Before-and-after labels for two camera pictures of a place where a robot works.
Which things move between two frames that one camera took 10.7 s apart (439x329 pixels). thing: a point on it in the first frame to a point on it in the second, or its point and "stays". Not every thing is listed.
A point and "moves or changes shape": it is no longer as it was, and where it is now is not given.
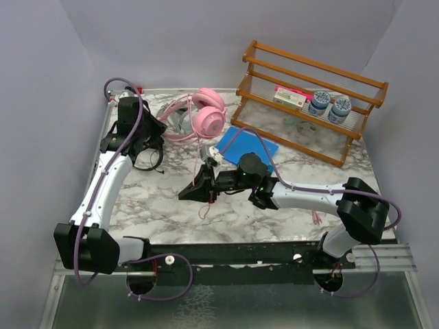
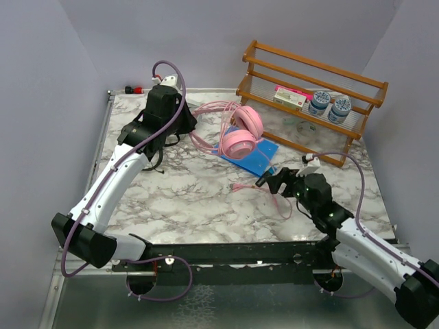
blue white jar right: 340,110 stays
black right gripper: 199,189 to 286,175
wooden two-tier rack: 310,107 stays
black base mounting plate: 238,264 stays
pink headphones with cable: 188,118 moves or changes shape
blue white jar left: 317,106 stays
